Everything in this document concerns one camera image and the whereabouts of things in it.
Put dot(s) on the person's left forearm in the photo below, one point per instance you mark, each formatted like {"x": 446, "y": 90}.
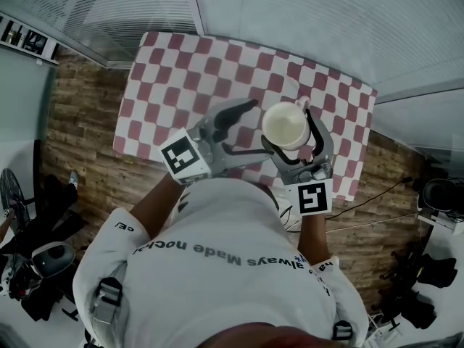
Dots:
{"x": 156, "y": 209}

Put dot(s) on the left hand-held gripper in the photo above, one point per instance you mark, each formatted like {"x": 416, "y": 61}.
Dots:
{"x": 181, "y": 154}

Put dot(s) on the dark grey gripper device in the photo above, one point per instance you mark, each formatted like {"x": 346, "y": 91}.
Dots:
{"x": 442, "y": 194}

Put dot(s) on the black office chair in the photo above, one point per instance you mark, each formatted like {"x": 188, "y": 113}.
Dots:
{"x": 417, "y": 285}

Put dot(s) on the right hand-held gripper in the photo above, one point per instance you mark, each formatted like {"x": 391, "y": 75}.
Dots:
{"x": 311, "y": 198}

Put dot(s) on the pale pink cup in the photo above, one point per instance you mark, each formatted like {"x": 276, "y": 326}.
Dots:
{"x": 284, "y": 125}

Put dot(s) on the wall photo strip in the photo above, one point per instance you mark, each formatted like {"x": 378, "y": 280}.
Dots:
{"x": 29, "y": 40}

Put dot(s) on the white shelf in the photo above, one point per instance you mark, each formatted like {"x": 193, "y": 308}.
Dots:
{"x": 442, "y": 221}

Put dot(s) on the person's right forearm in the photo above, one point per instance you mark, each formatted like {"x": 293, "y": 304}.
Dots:
{"x": 313, "y": 238}

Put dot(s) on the red white checkered tablecloth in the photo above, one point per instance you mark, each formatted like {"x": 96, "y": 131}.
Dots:
{"x": 174, "y": 85}

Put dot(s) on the white window blind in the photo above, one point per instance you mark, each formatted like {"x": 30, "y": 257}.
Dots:
{"x": 326, "y": 24}
{"x": 108, "y": 13}

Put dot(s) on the person in white shirt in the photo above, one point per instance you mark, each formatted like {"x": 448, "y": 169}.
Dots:
{"x": 217, "y": 285}

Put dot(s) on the person's face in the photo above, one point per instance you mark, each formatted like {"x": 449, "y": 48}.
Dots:
{"x": 275, "y": 339}

